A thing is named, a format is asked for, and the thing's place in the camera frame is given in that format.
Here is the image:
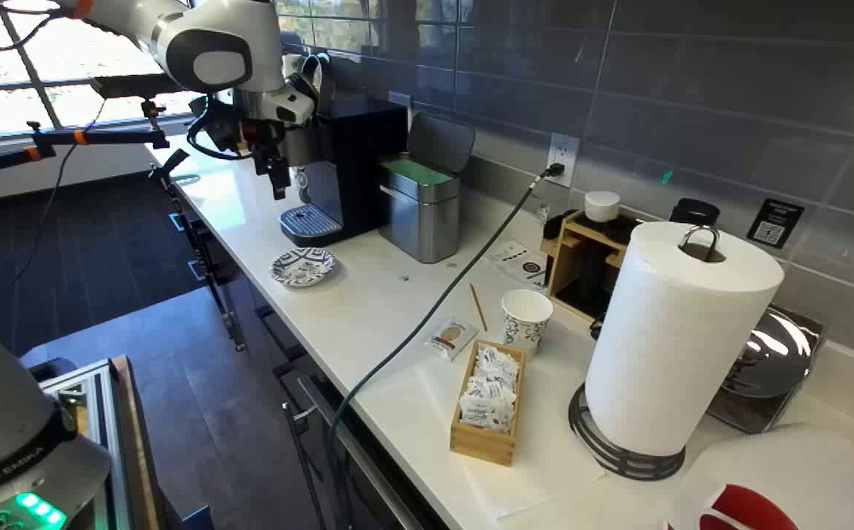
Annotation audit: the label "patterned paper cup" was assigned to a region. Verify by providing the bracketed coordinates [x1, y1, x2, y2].
[497, 287, 558, 358]

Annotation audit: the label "black coffee machine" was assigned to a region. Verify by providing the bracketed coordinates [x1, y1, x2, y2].
[278, 93, 412, 252]

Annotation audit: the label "aluminium frame cart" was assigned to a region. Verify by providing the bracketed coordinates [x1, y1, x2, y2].
[38, 358, 136, 530]

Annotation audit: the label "white sachet black print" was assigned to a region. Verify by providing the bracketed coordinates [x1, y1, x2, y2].
[456, 380, 518, 436]
[472, 344, 524, 391]

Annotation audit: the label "wooden stirrer stick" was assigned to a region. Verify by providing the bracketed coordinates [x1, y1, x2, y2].
[465, 284, 493, 337]

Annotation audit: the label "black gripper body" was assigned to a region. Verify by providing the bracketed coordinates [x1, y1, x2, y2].
[237, 113, 297, 179]

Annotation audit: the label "white wall outlet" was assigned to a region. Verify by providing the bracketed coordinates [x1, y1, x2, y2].
[546, 131, 584, 190]

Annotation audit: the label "wooden box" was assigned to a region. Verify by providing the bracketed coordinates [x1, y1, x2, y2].
[447, 337, 533, 469]

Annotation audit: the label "wooden countertop organizer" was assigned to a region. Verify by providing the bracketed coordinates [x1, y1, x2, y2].
[541, 209, 642, 321]

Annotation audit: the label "stainless steel bin green insert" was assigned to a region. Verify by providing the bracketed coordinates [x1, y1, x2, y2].
[378, 109, 481, 265]

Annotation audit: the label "white lidded container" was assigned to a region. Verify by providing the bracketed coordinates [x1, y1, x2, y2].
[584, 190, 625, 227]

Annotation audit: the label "black rod orange clamps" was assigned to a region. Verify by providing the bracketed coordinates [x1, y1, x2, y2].
[0, 93, 173, 187]

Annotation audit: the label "black wire towel holder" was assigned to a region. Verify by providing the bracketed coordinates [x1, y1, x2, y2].
[565, 221, 725, 483]

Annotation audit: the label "printed paper leaflet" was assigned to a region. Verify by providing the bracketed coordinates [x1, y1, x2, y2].
[493, 241, 553, 291]

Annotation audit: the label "patterned small plate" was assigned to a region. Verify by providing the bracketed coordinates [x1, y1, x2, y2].
[272, 244, 340, 291]

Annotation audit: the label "white sachet brown print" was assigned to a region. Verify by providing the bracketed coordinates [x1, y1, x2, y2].
[430, 321, 477, 360]

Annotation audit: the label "white paper towel roll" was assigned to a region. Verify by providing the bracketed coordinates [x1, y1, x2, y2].
[584, 219, 789, 462]

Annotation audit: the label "black QR code sign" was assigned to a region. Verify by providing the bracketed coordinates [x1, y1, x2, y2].
[745, 196, 808, 252]

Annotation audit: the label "black round-topped object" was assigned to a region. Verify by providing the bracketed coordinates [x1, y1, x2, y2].
[668, 196, 721, 231]

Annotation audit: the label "red and white object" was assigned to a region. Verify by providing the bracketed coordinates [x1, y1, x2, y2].
[695, 483, 801, 530]

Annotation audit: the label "dark green power cable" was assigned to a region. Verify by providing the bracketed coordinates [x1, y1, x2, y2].
[322, 159, 569, 530]

